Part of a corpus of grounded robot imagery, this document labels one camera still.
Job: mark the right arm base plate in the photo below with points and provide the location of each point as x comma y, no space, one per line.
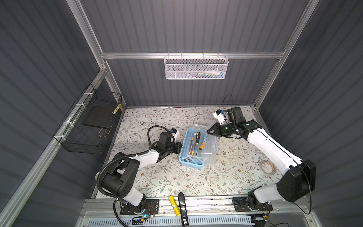
246,204

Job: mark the black pad in basket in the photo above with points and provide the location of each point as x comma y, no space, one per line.
99,117

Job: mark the clear tape roll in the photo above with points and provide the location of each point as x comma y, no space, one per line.
267,168

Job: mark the yellow marker on rail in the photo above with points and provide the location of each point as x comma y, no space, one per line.
174,205

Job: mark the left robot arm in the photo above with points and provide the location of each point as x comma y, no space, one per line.
117,177

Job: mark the orange handled screwdriver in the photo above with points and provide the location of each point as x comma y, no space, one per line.
202,145

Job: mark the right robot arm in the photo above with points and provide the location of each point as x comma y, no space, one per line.
298,176

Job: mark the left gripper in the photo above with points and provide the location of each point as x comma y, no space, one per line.
177,146

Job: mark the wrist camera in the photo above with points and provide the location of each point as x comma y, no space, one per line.
221,116
174,133

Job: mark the black handle tool on rail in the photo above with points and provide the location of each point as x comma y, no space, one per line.
183,210

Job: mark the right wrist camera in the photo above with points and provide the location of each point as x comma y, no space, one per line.
221,116

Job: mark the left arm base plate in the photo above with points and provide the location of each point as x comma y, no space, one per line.
148,206

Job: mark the black yellow screwdriver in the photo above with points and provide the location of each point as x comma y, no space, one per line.
196,144

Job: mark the black wire basket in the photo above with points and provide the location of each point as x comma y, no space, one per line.
75,137

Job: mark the blue plastic tool box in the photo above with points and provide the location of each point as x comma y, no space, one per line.
206,157

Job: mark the white wire mesh basket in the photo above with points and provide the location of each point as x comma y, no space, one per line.
195,67

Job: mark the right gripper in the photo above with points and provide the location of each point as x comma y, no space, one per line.
216,126

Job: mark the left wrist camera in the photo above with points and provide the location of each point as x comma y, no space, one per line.
174,133

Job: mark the yellow tube in basket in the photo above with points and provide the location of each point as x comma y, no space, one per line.
117,109

